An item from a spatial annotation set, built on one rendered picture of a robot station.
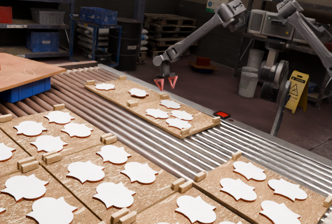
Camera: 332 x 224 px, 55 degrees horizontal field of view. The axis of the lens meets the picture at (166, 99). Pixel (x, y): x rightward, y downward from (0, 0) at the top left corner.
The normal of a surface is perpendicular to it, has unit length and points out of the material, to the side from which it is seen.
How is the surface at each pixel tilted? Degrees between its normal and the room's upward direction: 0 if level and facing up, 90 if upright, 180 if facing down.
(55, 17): 96
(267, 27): 90
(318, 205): 0
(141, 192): 0
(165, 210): 0
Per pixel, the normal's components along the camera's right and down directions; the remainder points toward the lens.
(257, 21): -0.48, 0.24
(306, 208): 0.14, -0.93
